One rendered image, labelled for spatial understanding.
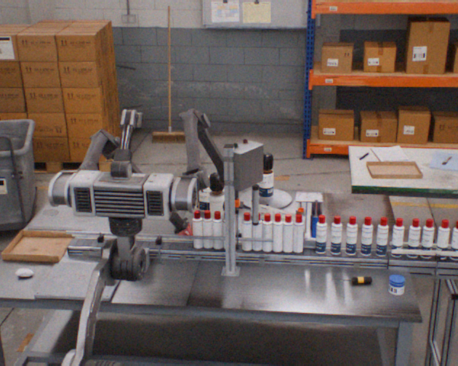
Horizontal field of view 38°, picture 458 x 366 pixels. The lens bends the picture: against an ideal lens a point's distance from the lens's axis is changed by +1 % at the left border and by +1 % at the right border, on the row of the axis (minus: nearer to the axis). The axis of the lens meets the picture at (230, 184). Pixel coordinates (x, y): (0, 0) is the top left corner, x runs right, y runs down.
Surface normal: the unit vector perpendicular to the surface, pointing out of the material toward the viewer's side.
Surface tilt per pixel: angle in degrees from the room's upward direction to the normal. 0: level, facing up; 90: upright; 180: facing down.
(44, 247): 0
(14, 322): 0
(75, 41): 89
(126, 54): 90
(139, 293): 0
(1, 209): 93
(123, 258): 90
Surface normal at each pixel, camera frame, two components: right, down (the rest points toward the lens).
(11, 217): 0.19, 0.44
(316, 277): -0.01, -0.91
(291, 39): -0.14, 0.40
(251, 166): 0.75, 0.26
